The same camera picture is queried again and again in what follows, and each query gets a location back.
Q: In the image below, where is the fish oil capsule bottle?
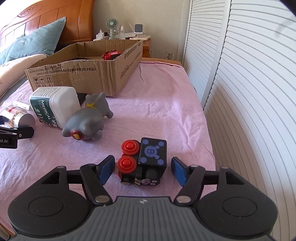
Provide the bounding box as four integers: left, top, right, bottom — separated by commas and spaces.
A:
1, 105, 36, 129

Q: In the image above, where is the green desk fan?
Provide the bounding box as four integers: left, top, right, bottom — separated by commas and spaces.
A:
106, 18, 118, 39

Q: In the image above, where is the clear pen refill box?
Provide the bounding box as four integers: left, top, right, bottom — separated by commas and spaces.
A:
12, 100, 33, 110

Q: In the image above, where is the wall power outlet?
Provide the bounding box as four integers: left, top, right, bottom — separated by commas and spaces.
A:
165, 52, 174, 60

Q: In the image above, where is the brown cardboard box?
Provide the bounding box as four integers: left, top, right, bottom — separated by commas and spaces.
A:
25, 40, 142, 97

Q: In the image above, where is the blue pillow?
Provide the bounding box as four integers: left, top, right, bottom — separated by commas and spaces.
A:
1, 16, 66, 65

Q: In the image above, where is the black toy train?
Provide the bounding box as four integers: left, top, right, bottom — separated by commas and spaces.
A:
117, 137, 167, 187

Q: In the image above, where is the white power strip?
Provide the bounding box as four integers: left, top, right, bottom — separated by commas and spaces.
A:
93, 29, 109, 41

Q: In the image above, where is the grey elephant toy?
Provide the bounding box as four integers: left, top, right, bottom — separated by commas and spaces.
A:
62, 92, 113, 141

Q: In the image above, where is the white smart display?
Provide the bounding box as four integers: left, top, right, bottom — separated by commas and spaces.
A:
134, 24, 143, 36

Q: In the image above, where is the white router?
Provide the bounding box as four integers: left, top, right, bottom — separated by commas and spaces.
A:
115, 28, 135, 39

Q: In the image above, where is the wooden nightstand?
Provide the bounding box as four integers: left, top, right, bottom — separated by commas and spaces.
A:
129, 37, 151, 58

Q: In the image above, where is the small spray bottle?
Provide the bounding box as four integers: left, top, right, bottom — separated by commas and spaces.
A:
119, 26, 125, 40

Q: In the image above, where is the wooden headboard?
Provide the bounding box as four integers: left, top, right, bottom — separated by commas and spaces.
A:
0, 0, 95, 47

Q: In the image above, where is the red toy fire truck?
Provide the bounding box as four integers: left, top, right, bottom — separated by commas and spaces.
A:
102, 50, 122, 60

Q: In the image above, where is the white louvered closet door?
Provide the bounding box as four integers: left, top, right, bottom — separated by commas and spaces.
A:
182, 1, 295, 240

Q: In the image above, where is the white medical bottle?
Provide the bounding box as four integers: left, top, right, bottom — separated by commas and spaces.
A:
29, 86, 80, 129

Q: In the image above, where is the pink cloth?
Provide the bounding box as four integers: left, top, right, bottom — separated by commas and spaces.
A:
1, 62, 215, 228

